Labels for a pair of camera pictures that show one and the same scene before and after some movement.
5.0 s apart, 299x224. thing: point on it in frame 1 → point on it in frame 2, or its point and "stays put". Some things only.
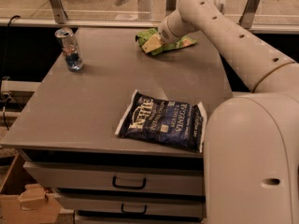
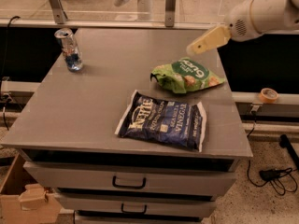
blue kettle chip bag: [178, 124] stays put
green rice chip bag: [146, 35] → [185, 74]
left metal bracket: [58, 8] stays put
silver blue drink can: [71, 50] stays put
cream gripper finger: [152, 43] → [212, 38]
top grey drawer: [118, 178] stays put
